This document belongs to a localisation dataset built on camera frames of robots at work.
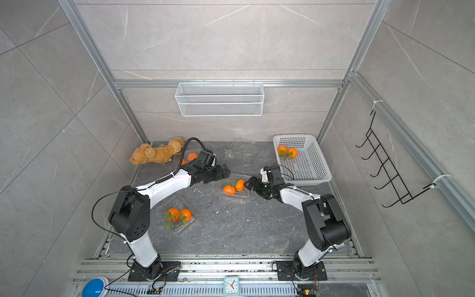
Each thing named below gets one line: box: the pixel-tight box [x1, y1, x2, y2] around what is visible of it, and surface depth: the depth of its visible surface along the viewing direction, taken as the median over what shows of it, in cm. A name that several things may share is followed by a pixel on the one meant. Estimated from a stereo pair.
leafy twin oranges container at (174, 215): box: [163, 207, 193, 230], surface depth 85 cm
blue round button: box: [81, 278, 105, 297], surface depth 69 cm
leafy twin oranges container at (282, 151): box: [277, 145, 298, 161], surface depth 112 cm
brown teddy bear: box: [129, 136, 185, 165], surface depth 103 cm
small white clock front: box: [223, 275, 240, 296], surface depth 70 cm
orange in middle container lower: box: [223, 185, 236, 195], surface depth 94 cm
